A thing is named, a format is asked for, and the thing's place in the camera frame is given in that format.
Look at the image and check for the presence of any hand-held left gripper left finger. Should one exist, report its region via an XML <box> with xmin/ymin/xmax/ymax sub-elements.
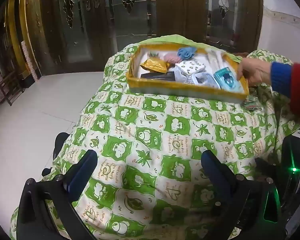
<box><xmin>16</xmin><ymin>149</ymin><xmax>98</xmax><ymax>240</ymax></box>

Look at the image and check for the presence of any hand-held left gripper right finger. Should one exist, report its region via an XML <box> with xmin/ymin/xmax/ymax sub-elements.
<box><xmin>201</xmin><ymin>150</ymin><xmax>282</xmax><ymax>240</ymax></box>

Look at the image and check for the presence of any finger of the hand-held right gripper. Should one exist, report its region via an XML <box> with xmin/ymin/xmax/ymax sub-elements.
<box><xmin>254</xmin><ymin>156</ymin><xmax>283</xmax><ymax>180</ymax></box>

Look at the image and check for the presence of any yellow foam box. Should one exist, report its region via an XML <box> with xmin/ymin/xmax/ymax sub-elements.
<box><xmin>126</xmin><ymin>43</ymin><xmax>249</xmax><ymax>103</ymax></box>

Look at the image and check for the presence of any white desiccant packet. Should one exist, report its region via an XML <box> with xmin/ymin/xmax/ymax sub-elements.
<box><xmin>193</xmin><ymin>72</ymin><xmax>217</xmax><ymax>88</ymax></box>

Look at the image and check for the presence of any teal wet wipe pack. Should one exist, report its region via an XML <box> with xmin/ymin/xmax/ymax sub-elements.
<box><xmin>214</xmin><ymin>66</ymin><xmax>243</xmax><ymax>90</ymax></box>

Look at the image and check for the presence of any small white printed packet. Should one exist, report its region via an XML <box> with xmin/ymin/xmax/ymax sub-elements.
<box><xmin>175</xmin><ymin>68</ymin><xmax>198</xmax><ymax>84</ymax></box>

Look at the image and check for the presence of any lemon print tissue pack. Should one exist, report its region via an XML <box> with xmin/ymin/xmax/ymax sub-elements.
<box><xmin>176</xmin><ymin>59</ymin><xmax>206</xmax><ymax>75</ymax></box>

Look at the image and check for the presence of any person's right forearm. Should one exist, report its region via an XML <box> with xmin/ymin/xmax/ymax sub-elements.
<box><xmin>270</xmin><ymin>61</ymin><xmax>300</xmax><ymax>120</ymax></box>

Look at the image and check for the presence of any person's right hand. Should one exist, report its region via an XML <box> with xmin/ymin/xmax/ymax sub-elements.
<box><xmin>237</xmin><ymin>57</ymin><xmax>274</xmax><ymax>88</ymax></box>

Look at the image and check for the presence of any bag of coloured sticks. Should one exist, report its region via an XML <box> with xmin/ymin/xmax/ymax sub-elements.
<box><xmin>244</xmin><ymin>99</ymin><xmax>262</xmax><ymax>112</ymax></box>

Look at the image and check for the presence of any green printed quilt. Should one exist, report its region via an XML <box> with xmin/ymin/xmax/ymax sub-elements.
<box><xmin>10</xmin><ymin>34</ymin><xmax>300</xmax><ymax>240</ymax></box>

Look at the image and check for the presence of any black flat packet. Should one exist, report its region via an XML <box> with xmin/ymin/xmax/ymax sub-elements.
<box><xmin>141</xmin><ymin>71</ymin><xmax>177</xmax><ymax>82</ymax></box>

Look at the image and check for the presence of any blue cloth toy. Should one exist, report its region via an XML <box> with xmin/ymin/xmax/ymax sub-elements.
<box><xmin>178</xmin><ymin>47</ymin><xmax>197</xmax><ymax>60</ymax></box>

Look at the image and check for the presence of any gold snack packet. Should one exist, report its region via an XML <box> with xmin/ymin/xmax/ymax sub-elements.
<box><xmin>140</xmin><ymin>57</ymin><xmax>170</xmax><ymax>73</ymax></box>

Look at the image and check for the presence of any wooden glass-door cabinet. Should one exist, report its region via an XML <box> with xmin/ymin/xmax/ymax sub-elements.
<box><xmin>47</xmin><ymin>0</ymin><xmax>163</xmax><ymax>67</ymax></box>

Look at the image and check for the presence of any wooden glass door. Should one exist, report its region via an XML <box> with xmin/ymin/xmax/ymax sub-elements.
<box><xmin>185</xmin><ymin>0</ymin><xmax>263</xmax><ymax>51</ymax></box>

